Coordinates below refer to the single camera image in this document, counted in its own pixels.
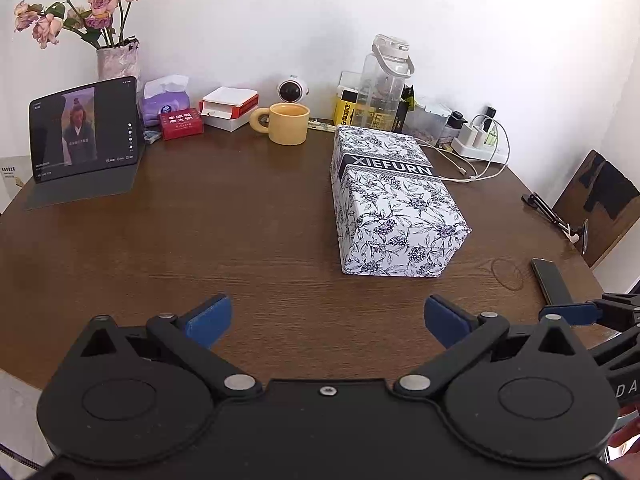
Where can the clear plastic water bottle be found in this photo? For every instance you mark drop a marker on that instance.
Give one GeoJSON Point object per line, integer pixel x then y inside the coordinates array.
{"type": "Point", "coordinates": [385, 72]}

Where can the yellow and black box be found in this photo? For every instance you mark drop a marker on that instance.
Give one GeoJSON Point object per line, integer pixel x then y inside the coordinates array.
{"type": "Point", "coordinates": [346, 100]}

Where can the purple tissue pack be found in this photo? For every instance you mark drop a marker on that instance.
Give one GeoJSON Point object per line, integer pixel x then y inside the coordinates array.
{"type": "Point", "coordinates": [163, 95]}

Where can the red and white box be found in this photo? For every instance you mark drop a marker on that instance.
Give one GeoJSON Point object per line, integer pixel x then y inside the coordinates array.
{"type": "Point", "coordinates": [227, 108]}

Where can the clear plastic storage container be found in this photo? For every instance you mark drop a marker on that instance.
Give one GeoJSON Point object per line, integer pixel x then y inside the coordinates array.
{"type": "Point", "coordinates": [434, 124]}

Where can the small red box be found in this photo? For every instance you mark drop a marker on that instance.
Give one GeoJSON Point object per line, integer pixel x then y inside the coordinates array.
{"type": "Point", "coordinates": [181, 123]}

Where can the pink flowers in vase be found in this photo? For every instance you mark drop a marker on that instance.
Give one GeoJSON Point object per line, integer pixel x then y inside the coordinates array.
{"type": "Point", "coordinates": [99, 23]}

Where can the yellow ceramic mug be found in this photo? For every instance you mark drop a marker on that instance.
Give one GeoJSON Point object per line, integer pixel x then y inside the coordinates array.
{"type": "Point", "coordinates": [284, 123]}

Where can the white power strip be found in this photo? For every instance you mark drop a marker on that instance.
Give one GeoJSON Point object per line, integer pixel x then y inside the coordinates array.
{"type": "Point", "coordinates": [481, 140]}

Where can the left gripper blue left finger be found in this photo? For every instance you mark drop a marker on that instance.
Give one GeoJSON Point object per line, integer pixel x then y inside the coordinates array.
{"type": "Point", "coordinates": [187, 340]}

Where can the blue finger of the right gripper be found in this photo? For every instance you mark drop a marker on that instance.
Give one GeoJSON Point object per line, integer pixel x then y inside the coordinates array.
{"type": "Point", "coordinates": [586, 313]}

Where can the black phone on table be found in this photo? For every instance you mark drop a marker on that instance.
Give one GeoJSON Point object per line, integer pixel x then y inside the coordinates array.
{"type": "Point", "coordinates": [551, 283]}

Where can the floral box lid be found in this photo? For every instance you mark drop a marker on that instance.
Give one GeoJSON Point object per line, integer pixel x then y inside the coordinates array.
{"type": "Point", "coordinates": [394, 215]}

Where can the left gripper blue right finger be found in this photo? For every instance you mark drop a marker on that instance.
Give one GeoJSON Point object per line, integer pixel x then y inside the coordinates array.
{"type": "Point", "coordinates": [466, 339]}

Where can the tablet with grey stand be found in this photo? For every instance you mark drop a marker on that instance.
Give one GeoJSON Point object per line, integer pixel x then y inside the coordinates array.
{"type": "Point", "coordinates": [85, 142]}

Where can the white round camera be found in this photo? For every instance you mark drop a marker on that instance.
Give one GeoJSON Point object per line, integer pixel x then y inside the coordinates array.
{"type": "Point", "coordinates": [292, 89]}

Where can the person's right hand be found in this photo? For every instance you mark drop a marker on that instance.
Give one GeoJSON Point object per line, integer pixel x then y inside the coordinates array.
{"type": "Point", "coordinates": [628, 465]}

